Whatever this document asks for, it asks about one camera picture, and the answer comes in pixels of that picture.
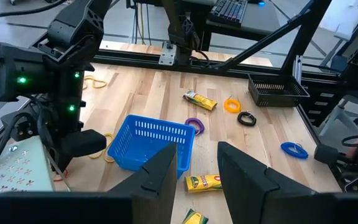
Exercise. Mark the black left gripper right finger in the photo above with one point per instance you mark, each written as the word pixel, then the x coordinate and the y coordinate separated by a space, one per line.
pixel 247 186

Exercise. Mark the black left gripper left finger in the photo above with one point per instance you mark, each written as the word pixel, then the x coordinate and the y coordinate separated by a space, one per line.
pixel 154 193

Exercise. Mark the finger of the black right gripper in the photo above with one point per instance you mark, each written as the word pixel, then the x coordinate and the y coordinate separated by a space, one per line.
pixel 56 163
pixel 66 161

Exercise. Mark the red rubber band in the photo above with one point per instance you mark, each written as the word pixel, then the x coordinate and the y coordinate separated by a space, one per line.
pixel 61 178

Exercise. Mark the yellow snack bag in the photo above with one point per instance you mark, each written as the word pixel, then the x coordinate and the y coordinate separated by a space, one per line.
pixel 203 183

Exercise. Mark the blue plastic basket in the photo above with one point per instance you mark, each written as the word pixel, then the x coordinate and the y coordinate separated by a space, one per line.
pixel 148 146

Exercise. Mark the yellow rubber band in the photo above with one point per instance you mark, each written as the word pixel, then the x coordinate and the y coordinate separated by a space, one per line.
pixel 96 83
pixel 107 158

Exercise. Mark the black plastic basket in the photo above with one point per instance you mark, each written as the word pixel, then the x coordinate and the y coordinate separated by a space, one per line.
pixel 275 90

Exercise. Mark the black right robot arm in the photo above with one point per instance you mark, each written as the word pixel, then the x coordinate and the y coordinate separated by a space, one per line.
pixel 17 71

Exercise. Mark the black desk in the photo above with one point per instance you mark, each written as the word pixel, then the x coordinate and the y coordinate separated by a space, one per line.
pixel 259 21

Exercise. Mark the green perforated metal shelf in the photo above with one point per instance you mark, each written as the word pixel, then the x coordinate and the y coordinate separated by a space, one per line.
pixel 14 168

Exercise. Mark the backlit keyboard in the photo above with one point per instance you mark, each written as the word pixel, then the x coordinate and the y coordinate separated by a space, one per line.
pixel 228 11

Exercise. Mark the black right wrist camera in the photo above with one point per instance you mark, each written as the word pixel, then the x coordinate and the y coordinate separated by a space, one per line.
pixel 22 127

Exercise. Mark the table-level camera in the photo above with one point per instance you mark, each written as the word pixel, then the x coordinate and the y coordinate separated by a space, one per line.
pixel 357 186

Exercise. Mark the grey metal bracket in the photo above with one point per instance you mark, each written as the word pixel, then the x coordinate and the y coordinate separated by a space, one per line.
pixel 167 54

